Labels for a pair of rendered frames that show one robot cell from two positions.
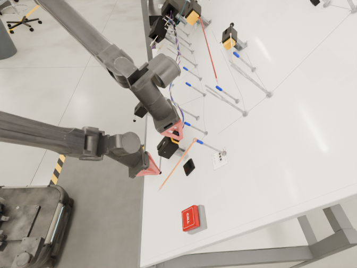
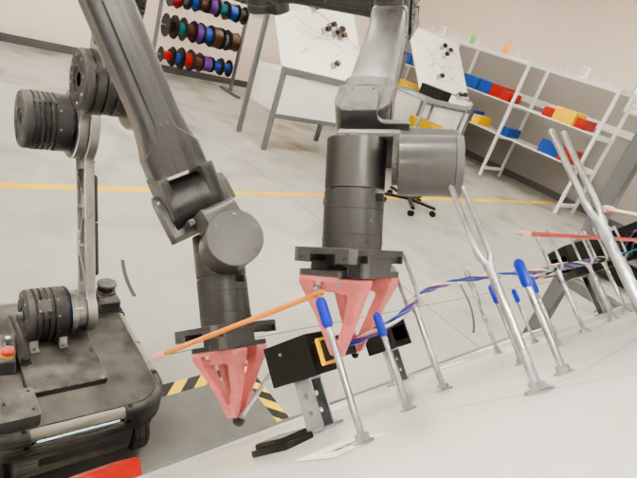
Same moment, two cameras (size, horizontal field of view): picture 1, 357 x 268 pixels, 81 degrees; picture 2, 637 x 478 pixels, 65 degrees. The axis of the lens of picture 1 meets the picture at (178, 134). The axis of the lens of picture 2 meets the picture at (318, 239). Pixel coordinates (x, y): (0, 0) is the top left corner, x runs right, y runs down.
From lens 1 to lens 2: 0.34 m
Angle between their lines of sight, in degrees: 45
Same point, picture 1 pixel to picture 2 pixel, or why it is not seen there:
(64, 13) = (379, 35)
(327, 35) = not seen: outside the picture
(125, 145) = (216, 225)
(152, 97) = (347, 169)
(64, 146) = (146, 132)
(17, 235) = (34, 377)
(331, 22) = not seen: outside the picture
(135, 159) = (220, 311)
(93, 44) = (363, 69)
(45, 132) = (148, 82)
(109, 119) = not seen: hidden behind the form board
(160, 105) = (352, 205)
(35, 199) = (117, 367)
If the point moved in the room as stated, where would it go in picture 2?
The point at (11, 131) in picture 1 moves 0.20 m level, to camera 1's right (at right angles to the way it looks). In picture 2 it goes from (111, 26) to (189, 82)
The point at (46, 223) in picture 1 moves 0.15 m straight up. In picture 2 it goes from (73, 410) to (79, 369)
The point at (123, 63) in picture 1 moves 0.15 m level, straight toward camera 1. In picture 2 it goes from (366, 94) to (265, 80)
